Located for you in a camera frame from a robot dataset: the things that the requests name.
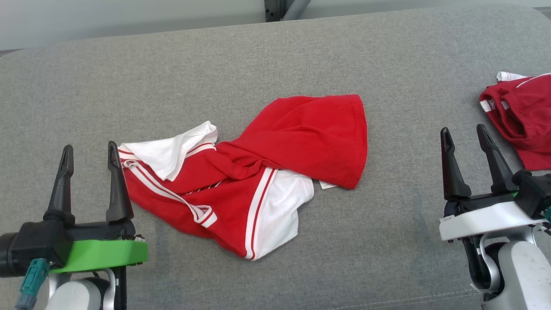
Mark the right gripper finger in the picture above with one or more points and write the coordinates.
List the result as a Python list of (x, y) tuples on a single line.
[(497, 165), (453, 172)]

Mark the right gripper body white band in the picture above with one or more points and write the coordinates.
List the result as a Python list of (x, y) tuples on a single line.
[(482, 219)]

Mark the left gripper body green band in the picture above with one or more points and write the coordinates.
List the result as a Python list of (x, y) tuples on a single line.
[(103, 254)]

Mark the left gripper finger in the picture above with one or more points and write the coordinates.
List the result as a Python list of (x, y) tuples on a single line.
[(63, 189), (117, 189)]

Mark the red Bulls 23 shorts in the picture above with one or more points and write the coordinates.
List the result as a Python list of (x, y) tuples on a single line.
[(529, 120)]

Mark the red white striped jersey shirt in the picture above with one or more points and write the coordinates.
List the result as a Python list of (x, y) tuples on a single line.
[(301, 137)]

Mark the grey fabric sofa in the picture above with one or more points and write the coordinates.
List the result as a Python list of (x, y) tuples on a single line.
[(275, 56)]

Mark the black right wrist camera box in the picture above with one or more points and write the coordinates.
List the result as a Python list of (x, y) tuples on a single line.
[(536, 193)]

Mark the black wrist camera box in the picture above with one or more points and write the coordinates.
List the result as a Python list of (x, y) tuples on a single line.
[(536, 193), (38, 247)]

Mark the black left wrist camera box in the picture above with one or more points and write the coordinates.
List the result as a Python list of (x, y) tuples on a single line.
[(38, 247)]

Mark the dark grey metal bracket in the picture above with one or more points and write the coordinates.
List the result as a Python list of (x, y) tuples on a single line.
[(273, 9)]

